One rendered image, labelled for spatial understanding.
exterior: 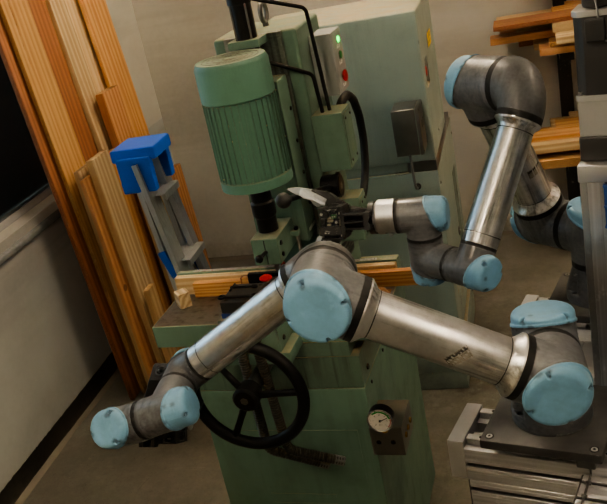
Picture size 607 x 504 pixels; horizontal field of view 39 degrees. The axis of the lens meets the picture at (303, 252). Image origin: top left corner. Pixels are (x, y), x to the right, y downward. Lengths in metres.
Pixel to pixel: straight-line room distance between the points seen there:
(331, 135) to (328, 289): 0.87
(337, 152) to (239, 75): 0.39
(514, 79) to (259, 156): 0.60
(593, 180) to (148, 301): 2.24
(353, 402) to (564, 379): 0.78
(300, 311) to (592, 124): 0.66
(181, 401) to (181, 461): 1.70
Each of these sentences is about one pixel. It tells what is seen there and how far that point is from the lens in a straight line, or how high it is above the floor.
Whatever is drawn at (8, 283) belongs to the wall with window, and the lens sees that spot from 3.38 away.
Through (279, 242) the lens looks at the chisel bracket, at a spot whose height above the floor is 1.05.
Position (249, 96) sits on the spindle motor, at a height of 1.42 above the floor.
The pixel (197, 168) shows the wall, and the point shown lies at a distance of 4.79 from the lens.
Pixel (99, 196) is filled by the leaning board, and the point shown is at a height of 0.90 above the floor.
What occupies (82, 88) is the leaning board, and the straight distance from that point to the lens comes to 3.74.
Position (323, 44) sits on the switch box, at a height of 1.45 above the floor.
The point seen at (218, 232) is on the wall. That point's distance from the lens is 4.89.
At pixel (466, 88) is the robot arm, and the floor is 1.37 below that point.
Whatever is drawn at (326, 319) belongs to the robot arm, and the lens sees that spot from 1.41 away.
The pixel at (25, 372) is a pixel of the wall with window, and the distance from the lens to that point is 3.45.
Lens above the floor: 1.81
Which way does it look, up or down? 22 degrees down
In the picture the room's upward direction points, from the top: 12 degrees counter-clockwise
